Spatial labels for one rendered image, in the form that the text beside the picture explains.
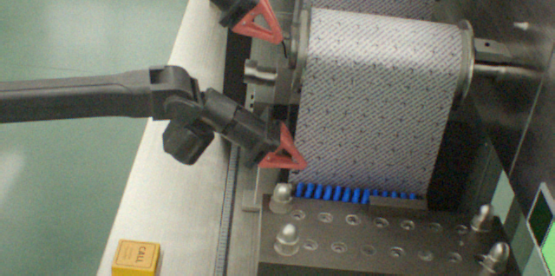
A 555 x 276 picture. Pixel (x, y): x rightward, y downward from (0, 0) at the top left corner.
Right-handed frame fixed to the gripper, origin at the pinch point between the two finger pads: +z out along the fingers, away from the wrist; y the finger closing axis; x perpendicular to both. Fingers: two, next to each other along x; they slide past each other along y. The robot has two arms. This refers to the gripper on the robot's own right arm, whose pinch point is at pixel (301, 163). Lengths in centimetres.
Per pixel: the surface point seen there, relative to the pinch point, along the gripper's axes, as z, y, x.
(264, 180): 0.1, -7.8, -11.3
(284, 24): 7, -95, -16
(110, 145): -7, -153, -126
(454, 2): 19, -41, 29
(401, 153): 11.8, 0.3, 11.3
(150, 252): -13.2, 9.1, -24.0
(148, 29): -11, -273, -129
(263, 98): -9.7, -8.2, 2.3
